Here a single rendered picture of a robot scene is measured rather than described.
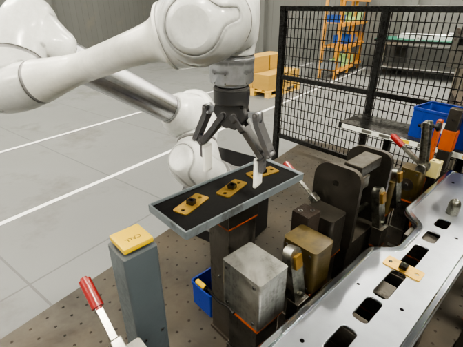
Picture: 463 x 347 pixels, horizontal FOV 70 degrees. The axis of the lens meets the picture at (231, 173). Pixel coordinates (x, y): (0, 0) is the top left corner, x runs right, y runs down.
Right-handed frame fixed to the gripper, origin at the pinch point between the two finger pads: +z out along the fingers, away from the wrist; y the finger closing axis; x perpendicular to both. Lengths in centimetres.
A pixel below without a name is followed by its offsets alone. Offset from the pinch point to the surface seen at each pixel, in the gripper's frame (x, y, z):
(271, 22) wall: 998, -486, 12
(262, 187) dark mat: 4.5, 6.0, 4.0
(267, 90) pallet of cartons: 504, -241, 106
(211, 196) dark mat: -5.4, -1.8, 4.0
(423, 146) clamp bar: 61, 35, 6
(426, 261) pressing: 19, 43, 20
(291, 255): -7.5, 19.1, 10.0
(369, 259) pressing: 12.7, 31.4, 20.0
